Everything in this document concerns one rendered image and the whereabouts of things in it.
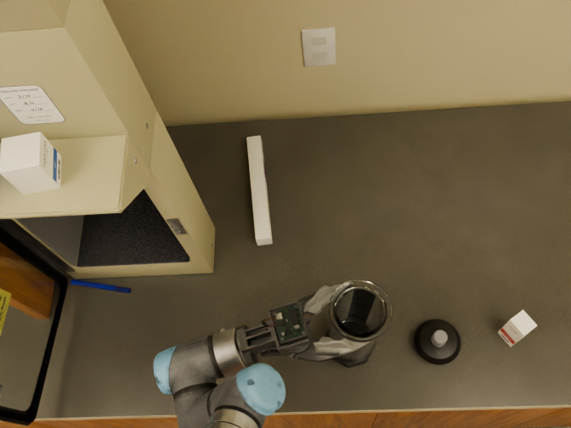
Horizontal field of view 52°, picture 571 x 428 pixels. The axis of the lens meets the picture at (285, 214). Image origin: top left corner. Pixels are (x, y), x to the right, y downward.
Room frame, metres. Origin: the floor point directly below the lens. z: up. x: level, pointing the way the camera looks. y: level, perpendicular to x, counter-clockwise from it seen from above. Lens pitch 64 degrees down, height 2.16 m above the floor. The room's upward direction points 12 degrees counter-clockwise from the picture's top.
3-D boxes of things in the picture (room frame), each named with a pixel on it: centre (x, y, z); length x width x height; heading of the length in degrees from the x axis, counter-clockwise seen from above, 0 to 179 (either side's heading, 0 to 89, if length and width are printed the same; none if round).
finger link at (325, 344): (0.21, -0.04, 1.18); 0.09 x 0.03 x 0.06; 71
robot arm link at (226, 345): (0.25, 0.14, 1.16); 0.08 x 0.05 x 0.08; 5
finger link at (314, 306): (0.30, -0.04, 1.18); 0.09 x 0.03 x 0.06; 118
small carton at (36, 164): (0.44, 0.30, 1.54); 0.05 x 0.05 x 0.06; 88
